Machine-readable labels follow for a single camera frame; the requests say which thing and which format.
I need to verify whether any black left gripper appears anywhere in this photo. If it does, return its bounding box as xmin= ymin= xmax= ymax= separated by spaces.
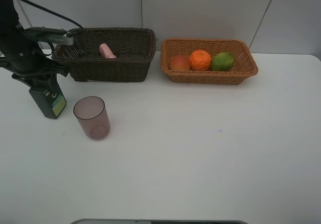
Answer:
xmin=1 ymin=30 xmax=68 ymax=92

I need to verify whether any dark green pump bottle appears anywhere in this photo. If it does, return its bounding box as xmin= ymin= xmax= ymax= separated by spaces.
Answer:
xmin=29 ymin=84 xmax=67 ymax=119

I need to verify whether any pink lotion bottle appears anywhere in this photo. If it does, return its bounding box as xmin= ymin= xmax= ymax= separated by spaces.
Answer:
xmin=99 ymin=43 xmax=117 ymax=59

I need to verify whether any round bread bun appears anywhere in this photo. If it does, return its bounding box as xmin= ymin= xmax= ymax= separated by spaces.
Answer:
xmin=170 ymin=55 xmax=190 ymax=71

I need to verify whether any orange mandarin fruit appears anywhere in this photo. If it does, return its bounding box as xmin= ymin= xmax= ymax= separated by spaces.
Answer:
xmin=190 ymin=50 xmax=212 ymax=71

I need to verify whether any green lime fruit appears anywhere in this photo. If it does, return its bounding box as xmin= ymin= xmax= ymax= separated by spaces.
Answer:
xmin=211 ymin=52 xmax=235 ymax=71

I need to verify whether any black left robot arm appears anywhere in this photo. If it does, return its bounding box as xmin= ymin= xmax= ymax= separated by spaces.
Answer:
xmin=1 ymin=0 xmax=68 ymax=92

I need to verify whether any translucent pink plastic cup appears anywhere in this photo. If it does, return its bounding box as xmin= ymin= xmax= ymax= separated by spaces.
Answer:
xmin=73 ymin=96 xmax=110 ymax=140

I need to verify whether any dark brown wicker basket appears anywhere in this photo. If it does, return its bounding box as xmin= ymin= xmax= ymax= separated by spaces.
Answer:
xmin=52 ymin=28 xmax=156 ymax=82

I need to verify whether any light brown wicker basket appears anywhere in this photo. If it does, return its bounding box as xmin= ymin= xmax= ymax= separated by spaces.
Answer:
xmin=160 ymin=38 xmax=258 ymax=85

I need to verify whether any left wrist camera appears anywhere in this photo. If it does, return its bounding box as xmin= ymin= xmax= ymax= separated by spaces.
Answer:
xmin=25 ymin=27 xmax=74 ymax=45

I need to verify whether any black cable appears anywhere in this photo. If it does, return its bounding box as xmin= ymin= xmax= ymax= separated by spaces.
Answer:
xmin=5 ymin=0 xmax=85 ymax=29

